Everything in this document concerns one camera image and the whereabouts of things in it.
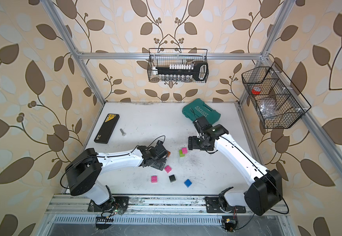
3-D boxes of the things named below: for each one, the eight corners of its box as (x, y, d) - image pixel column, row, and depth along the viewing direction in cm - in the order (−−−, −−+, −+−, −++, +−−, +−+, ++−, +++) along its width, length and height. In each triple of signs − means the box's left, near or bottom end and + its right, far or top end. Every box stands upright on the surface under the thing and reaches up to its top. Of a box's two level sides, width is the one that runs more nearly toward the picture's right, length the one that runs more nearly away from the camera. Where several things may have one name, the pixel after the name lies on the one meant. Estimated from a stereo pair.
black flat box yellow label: (95, 142, 101) (93, 140, 98) (110, 116, 116) (108, 113, 114) (107, 144, 100) (105, 141, 98) (120, 117, 116) (118, 114, 113)
